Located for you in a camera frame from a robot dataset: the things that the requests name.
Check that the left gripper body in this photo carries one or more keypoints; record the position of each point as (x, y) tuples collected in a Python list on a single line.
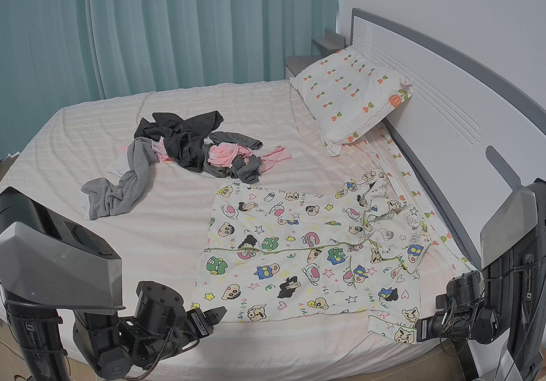
[(196, 324)]

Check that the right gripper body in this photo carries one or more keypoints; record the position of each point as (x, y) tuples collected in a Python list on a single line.
[(443, 328)]

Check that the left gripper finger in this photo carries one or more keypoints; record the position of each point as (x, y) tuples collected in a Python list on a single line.
[(217, 312), (213, 321)]

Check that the white printed pyjama top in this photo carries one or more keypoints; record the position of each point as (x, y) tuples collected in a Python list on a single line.
[(277, 243)]

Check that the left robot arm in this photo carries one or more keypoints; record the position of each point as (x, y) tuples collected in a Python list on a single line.
[(64, 264)]

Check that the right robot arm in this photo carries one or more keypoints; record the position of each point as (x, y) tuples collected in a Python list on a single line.
[(512, 221)]

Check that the pile of clothes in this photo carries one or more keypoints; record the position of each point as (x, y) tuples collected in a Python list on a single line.
[(187, 145)]

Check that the bed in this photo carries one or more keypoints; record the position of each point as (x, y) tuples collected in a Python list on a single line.
[(277, 123)]

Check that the grey knit garment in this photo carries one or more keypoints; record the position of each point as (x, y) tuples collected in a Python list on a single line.
[(128, 191)]

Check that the white printed pillow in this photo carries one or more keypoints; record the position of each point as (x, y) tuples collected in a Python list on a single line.
[(345, 93)]

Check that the grey bedside table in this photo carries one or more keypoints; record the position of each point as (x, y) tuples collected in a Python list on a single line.
[(298, 64)]

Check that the blue-green curtain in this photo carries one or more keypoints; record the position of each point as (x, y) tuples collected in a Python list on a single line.
[(170, 8)]

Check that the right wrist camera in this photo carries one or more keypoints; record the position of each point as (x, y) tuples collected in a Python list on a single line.
[(442, 302)]

